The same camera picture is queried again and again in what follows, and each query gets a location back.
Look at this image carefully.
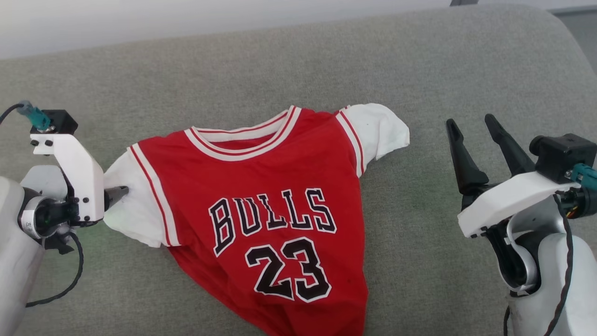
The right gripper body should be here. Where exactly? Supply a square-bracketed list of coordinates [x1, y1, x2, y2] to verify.
[485, 201, 560, 294]

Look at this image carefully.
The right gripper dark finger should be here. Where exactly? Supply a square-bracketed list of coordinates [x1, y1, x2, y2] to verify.
[484, 113, 536, 177]
[445, 118, 490, 195]

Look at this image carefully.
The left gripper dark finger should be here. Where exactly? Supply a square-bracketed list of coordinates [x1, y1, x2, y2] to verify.
[104, 185, 130, 211]

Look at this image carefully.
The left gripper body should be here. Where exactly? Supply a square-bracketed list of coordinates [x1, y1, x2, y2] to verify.
[19, 166, 77, 255]

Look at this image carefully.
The red Bulls 23 jersey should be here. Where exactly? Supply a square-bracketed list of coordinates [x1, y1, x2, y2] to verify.
[103, 103, 411, 336]

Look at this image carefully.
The grey fabric sofa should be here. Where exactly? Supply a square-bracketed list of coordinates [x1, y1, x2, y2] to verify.
[0, 4, 597, 336]

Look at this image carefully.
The teal right camera connector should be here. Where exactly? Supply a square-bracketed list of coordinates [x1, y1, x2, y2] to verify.
[570, 163, 597, 191]

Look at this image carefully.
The teal camera connector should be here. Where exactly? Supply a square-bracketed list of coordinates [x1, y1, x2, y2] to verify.
[570, 163, 597, 191]
[18, 100, 52, 131]

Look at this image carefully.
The teal left camera connector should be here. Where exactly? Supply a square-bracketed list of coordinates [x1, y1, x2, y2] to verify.
[18, 100, 52, 131]

